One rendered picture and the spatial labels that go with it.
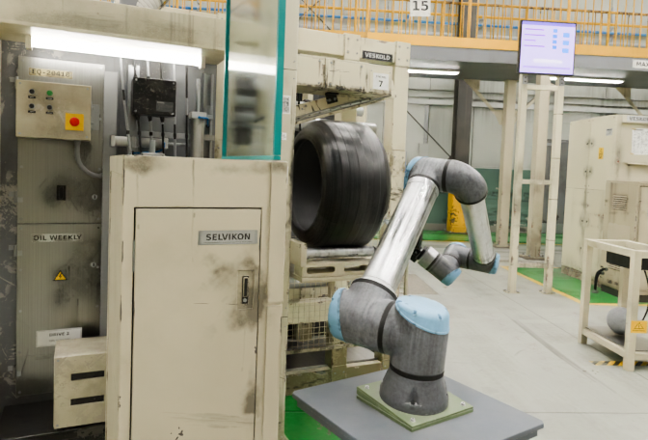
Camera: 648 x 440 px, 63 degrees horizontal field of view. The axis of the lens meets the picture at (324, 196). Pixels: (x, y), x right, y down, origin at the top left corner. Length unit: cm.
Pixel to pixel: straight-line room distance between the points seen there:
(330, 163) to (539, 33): 437
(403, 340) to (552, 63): 502
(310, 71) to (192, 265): 147
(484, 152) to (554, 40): 638
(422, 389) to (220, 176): 76
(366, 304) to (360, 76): 144
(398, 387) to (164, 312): 64
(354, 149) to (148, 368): 121
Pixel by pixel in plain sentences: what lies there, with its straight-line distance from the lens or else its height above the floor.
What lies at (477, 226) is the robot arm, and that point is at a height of 106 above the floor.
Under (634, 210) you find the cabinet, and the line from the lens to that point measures 634.
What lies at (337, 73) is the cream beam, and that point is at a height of 171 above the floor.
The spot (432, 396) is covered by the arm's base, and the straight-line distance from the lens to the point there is 153.
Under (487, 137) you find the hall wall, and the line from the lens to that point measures 1240.
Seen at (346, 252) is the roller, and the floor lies 90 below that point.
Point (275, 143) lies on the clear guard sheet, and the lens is 137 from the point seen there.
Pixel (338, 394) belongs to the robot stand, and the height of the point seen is 60.
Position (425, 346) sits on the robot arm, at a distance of 147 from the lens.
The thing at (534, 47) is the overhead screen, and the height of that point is 259.
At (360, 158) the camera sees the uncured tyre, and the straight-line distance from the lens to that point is 217.
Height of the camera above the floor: 125
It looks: 3 degrees down
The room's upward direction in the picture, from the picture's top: 2 degrees clockwise
